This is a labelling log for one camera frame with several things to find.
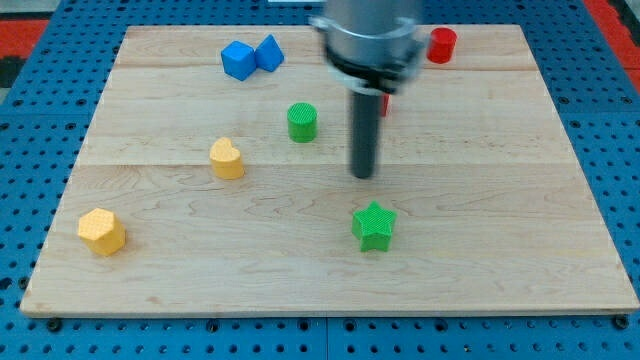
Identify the green star block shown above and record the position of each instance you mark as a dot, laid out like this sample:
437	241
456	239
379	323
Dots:
374	227

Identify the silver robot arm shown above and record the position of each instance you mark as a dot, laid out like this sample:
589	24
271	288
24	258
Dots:
371	46

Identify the green cylinder block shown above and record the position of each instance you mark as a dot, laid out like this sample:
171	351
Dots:
302	122

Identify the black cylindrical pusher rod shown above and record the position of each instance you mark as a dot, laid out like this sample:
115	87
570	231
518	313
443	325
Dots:
365	119

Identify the yellow heart block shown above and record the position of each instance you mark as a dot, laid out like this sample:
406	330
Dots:
226	160

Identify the wooden board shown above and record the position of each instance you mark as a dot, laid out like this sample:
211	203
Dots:
494	214

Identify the small red block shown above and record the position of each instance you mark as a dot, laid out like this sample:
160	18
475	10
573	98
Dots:
385	104

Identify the blue triangular block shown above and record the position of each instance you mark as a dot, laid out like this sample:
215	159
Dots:
268	54

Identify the blue cube block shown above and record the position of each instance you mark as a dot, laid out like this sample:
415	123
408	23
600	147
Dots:
238	60

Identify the red cylinder block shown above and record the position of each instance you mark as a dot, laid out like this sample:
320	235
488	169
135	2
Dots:
442	45

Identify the yellow hexagon block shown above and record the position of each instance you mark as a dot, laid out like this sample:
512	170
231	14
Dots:
102	232

